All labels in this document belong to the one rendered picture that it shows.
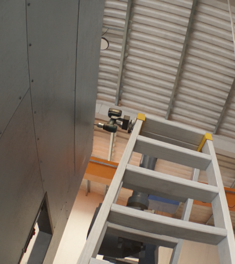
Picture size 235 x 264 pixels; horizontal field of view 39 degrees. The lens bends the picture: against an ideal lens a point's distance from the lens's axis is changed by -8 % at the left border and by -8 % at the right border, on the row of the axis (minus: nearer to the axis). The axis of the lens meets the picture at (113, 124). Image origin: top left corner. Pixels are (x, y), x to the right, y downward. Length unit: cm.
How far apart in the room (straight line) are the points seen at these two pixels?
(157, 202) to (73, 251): 453
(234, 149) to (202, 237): 872
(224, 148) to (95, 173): 363
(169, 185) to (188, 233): 24
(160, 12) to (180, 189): 695
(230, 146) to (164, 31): 368
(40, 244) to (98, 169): 756
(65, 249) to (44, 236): 1041
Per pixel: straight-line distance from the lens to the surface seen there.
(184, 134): 158
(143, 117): 153
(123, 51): 849
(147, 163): 274
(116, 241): 222
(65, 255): 1276
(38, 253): 240
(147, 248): 222
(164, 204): 951
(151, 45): 847
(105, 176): 974
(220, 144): 963
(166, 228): 98
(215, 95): 906
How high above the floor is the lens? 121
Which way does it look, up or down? 42 degrees up
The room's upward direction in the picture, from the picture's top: 19 degrees clockwise
